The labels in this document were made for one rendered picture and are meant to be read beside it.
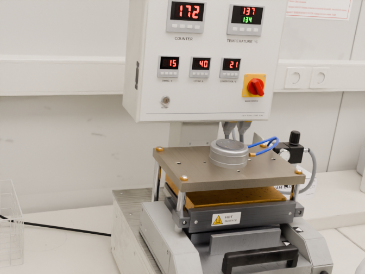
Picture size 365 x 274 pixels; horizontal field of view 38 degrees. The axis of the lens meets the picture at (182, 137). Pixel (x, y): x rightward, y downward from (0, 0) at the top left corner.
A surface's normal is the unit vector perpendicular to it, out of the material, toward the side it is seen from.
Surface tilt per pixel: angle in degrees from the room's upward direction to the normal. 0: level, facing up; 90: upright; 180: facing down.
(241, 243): 90
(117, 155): 90
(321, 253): 41
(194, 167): 0
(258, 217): 90
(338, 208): 0
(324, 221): 90
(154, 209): 0
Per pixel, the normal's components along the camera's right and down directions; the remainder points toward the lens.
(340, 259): 0.10, -0.94
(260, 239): 0.34, 0.34
